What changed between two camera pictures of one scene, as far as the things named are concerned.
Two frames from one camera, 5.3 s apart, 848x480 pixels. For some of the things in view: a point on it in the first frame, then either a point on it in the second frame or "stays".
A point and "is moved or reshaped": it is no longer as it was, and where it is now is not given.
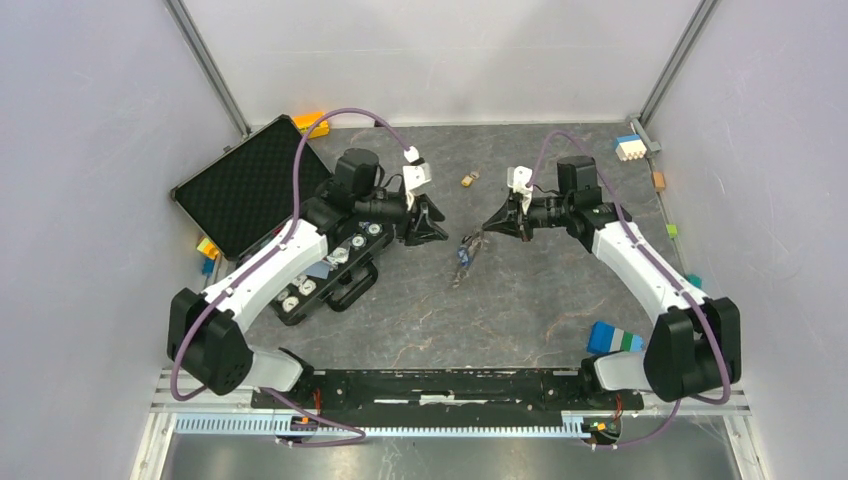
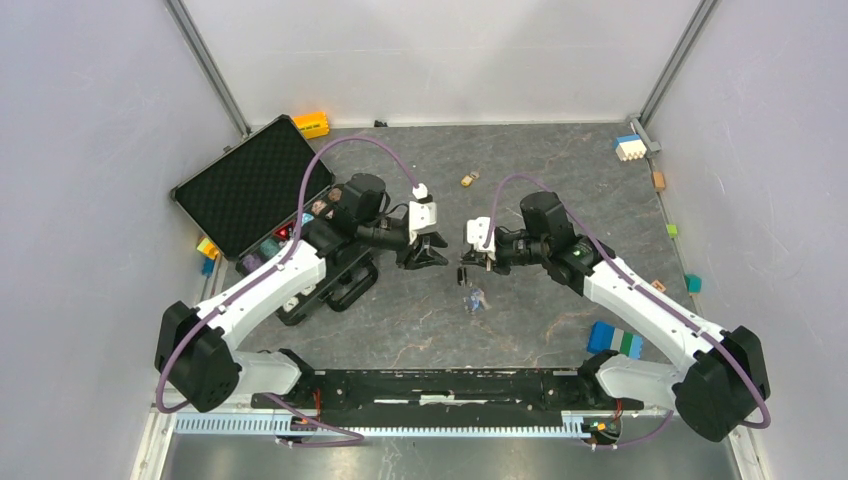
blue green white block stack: [605, 338] stays
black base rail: [448, 398] stays
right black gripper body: [516, 214] -> [495, 265]
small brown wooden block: [658, 181] stays
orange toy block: [304, 121] stays
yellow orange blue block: [210, 251] stays
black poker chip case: [245, 197] stays
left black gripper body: [412, 234] -> [407, 257]
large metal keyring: [470, 242] is moved or reshaped
